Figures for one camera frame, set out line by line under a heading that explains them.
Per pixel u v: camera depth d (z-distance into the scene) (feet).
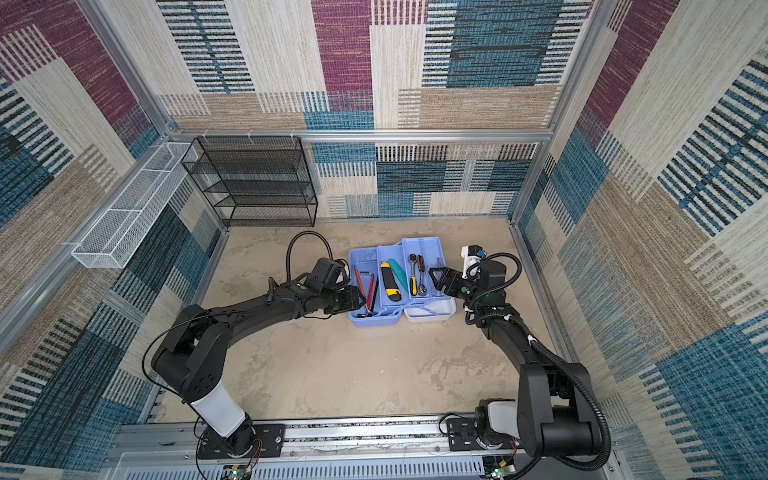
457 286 2.51
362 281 3.25
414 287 2.85
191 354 1.52
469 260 2.60
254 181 3.59
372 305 3.17
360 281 3.25
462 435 2.39
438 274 2.72
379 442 2.43
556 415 1.36
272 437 2.44
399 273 3.11
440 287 2.59
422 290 2.79
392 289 3.01
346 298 2.66
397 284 3.02
